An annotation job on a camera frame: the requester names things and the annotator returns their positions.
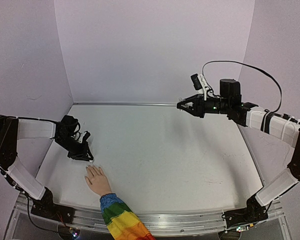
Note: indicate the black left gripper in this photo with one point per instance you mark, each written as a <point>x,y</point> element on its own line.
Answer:
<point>81,155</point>

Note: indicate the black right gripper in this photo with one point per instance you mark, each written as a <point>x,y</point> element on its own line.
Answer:
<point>200,106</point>

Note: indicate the clear nail polish bottle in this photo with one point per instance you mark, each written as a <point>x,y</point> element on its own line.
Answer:
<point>183,105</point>

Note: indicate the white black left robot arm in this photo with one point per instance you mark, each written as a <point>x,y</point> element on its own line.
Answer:
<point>66,133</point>

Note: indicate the rainbow striped sleeve forearm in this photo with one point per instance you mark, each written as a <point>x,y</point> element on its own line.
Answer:
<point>121,221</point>

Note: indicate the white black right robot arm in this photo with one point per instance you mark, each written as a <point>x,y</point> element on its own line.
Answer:
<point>281,126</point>

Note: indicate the mannequin hand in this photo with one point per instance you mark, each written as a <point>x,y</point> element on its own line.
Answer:
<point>97,181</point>

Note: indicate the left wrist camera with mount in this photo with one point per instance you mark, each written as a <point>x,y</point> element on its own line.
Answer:
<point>84,137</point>

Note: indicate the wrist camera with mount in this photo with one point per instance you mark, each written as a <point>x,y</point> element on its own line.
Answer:
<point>201,85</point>
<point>84,137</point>

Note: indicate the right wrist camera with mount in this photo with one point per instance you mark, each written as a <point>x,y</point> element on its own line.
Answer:
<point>201,85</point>

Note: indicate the aluminium table edge rail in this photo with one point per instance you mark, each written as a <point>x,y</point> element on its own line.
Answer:
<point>125,104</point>

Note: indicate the aluminium front frame rail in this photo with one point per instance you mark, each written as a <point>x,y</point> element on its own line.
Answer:
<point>180,223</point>

